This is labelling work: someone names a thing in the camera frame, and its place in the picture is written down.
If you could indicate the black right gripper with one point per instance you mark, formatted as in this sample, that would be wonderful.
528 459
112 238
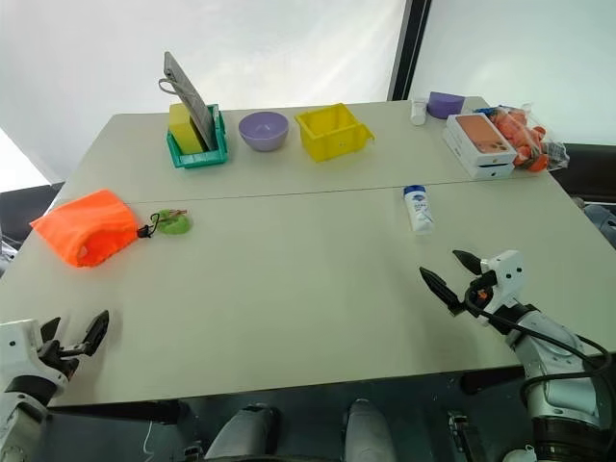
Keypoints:
481 293

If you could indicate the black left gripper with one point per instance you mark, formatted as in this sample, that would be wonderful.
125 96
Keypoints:
60 356

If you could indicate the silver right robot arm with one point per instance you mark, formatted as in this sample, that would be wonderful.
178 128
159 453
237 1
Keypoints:
553 356

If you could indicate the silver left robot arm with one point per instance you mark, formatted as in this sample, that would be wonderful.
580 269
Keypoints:
21 423

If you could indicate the clear bag of orange items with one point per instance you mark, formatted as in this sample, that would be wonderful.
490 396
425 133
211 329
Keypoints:
529 139

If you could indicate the white tube with blue cap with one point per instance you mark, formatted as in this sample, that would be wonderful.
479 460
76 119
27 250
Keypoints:
420 212

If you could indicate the black furniture block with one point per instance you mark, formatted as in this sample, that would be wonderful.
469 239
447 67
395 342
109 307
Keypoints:
589 168
26 207

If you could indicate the white phone box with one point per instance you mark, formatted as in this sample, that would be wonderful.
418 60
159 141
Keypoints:
481 139

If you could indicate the green round toy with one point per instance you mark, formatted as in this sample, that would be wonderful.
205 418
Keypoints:
175 225

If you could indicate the small white bottle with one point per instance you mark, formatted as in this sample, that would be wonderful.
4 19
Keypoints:
418 113

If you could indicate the purple round container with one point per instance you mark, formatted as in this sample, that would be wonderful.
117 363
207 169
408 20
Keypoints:
445 103

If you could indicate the grey rounded shape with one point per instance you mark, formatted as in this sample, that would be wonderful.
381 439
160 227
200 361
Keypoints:
240 433
368 430

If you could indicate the yellow plastic bin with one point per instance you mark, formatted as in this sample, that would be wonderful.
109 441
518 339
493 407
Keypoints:
327 139

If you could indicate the green plastic bin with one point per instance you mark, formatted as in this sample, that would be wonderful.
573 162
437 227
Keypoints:
202 159

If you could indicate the yellow sponge block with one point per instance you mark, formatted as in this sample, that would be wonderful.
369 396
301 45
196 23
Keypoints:
183 127

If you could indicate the purple bowl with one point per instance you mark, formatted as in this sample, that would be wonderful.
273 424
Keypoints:
264 132

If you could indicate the grey flat pouch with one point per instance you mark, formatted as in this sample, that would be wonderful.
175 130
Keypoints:
190 98

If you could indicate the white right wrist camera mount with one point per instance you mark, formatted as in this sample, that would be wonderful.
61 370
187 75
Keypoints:
507 276

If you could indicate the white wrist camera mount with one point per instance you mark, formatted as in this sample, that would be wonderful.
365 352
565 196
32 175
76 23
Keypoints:
507 276
19 346

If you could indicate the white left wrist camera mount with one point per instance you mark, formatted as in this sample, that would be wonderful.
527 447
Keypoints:
19 346

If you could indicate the metal bracket under table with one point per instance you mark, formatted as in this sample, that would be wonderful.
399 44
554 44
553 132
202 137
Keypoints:
462 433

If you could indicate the dark window frame post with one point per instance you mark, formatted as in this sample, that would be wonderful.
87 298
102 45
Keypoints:
409 48

